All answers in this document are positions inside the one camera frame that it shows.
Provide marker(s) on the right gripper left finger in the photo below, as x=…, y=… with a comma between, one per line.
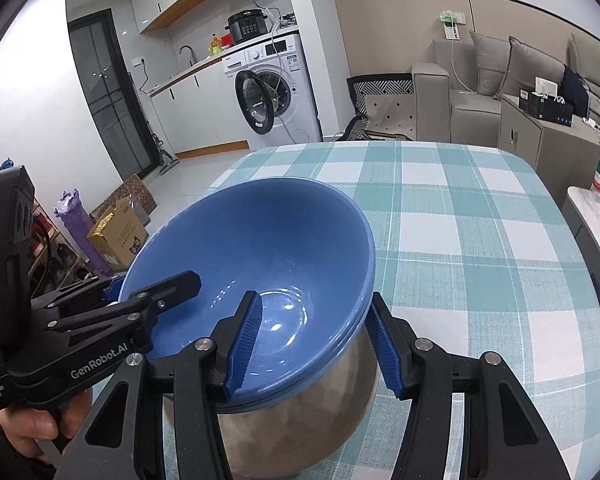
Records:
x=121, y=437

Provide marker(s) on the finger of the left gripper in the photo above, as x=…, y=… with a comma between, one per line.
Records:
x=111, y=288
x=164, y=295

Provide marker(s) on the blue bowl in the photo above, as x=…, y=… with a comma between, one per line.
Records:
x=290, y=389
x=305, y=247

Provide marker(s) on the cream plate small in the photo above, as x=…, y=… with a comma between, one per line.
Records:
x=301, y=431

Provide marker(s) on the kitchen faucet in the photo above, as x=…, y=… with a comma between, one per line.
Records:
x=188, y=53

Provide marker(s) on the person left hand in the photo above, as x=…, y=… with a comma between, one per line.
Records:
x=24, y=427

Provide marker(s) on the cardboard box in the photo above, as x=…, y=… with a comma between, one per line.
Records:
x=118, y=235

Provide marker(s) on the purple bag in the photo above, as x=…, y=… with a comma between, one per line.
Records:
x=69, y=209

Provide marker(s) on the white base cabinets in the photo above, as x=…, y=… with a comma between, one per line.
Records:
x=200, y=111

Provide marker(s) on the green checked tablecloth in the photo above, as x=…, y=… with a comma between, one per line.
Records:
x=471, y=250

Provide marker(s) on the white washing machine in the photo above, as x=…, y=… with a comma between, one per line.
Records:
x=273, y=94

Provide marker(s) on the yellow oil bottle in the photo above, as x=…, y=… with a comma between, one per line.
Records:
x=215, y=47

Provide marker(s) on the black pressure cooker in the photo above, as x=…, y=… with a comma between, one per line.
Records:
x=246, y=25

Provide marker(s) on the grey side cabinet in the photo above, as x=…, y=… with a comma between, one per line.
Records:
x=562, y=156

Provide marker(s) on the patterned floor mat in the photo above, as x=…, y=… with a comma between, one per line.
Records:
x=384, y=108

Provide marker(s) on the black organizer box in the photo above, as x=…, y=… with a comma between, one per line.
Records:
x=548, y=108

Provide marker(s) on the grey sofa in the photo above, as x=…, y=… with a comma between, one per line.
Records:
x=449, y=109

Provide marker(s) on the grey cushion right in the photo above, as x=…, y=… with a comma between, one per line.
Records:
x=525, y=63

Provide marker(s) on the grey cushion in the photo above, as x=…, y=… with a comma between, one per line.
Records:
x=492, y=55
x=525, y=63

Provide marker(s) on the grey cushion left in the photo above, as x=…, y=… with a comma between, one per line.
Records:
x=492, y=55

